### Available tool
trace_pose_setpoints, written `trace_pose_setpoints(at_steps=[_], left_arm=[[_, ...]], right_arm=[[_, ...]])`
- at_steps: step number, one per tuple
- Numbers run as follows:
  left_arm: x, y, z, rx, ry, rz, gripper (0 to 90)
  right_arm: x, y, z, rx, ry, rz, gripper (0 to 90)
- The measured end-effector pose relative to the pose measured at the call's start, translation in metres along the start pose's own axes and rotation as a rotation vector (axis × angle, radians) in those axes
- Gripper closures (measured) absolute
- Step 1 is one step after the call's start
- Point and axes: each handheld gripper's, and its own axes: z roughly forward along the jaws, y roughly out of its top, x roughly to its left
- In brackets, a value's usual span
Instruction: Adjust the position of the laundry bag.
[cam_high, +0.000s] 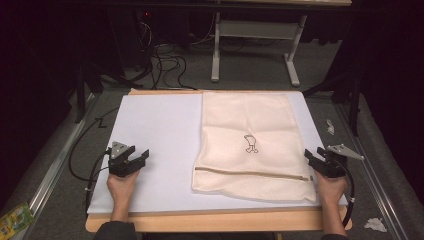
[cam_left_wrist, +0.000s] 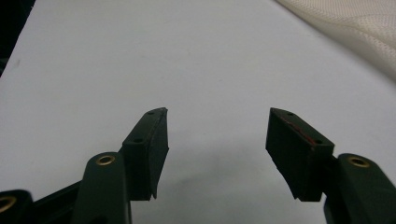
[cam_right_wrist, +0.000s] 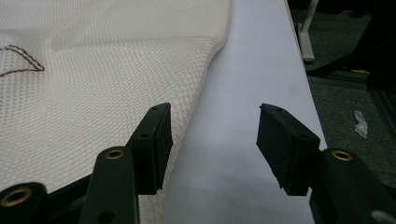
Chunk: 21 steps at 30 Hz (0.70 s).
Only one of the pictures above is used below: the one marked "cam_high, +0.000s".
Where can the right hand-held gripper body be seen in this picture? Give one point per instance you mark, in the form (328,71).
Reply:
(333,165)

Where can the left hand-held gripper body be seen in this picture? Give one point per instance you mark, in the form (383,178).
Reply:
(120,166)

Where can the cream mesh laundry bag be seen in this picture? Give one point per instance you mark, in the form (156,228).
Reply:
(253,166)

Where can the person's left hand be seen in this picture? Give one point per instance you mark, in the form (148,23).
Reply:
(122,188)

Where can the person's right hand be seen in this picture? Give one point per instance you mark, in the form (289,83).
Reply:
(330,190)

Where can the small crumpled paper scrap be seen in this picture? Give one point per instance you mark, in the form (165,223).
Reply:
(330,127)

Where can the white table mat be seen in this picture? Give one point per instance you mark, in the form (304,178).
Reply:
(160,133)

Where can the black stand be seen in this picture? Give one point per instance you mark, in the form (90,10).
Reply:
(80,93)
(354,100)

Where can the crumpled white tissue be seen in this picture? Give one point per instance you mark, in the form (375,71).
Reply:
(375,225)

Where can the wooden table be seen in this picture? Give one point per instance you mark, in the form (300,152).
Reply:
(216,221)

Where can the black computer case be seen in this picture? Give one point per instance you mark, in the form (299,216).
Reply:
(131,36)

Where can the green yellow packet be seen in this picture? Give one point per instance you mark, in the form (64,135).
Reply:
(15,221)

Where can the white-legged desk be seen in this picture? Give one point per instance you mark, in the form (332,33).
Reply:
(256,30)

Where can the metal floor rail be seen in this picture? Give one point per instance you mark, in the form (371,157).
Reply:
(50,176)
(370,180)

